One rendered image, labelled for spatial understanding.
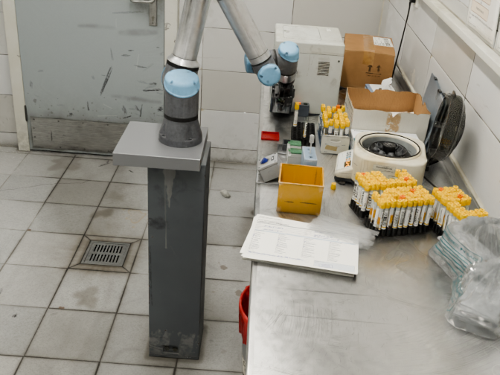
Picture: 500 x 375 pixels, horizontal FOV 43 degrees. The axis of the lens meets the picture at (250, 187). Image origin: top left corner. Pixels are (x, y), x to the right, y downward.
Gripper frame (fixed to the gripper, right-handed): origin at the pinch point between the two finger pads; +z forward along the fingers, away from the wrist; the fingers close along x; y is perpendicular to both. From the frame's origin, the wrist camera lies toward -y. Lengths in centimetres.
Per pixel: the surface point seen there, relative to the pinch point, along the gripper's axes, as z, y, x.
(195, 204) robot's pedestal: -6, 52, -29
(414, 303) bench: -54, 103, 32
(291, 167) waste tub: -35, 53, 2
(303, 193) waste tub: -40, 65, 6
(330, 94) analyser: -1.1, -7.2, 19.7
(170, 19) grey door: 66, -114, -64
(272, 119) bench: 2.9, 4.4, -3.0
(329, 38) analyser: -14.9, -24.8, 17.2
